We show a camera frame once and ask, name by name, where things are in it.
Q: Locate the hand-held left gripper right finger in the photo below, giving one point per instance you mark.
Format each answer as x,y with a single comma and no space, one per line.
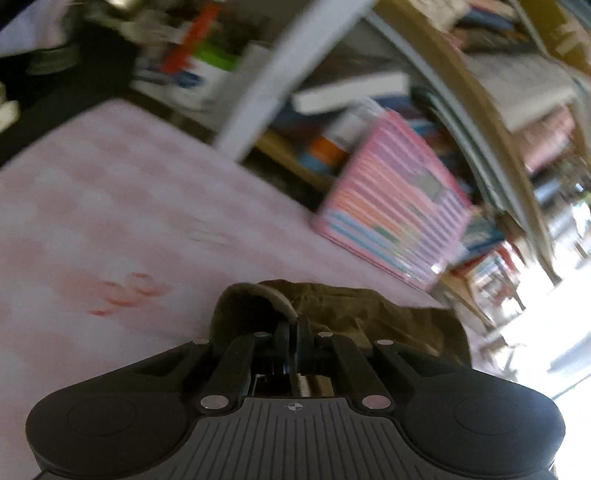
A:
302,341

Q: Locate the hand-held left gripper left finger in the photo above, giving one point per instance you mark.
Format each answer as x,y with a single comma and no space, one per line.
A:
282,342

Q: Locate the olive green garment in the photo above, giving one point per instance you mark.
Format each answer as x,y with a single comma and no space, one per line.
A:
369,314

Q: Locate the pink plastic basket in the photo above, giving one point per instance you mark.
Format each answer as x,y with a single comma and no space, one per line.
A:
392,207

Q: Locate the pink checkered bed sheet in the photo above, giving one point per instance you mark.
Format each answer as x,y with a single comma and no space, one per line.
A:
115,207

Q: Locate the white book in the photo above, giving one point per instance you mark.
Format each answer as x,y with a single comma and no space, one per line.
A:
351,92

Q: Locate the white shelf unit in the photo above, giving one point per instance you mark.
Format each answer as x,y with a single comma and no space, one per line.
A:
277,83

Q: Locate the white box with colourful items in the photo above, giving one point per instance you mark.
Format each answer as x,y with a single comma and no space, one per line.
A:
203,78

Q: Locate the wooden bookshelf with books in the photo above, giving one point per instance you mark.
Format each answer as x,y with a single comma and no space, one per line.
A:
503,152

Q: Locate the stack of white papers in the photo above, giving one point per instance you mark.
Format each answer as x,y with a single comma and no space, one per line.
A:
521,87

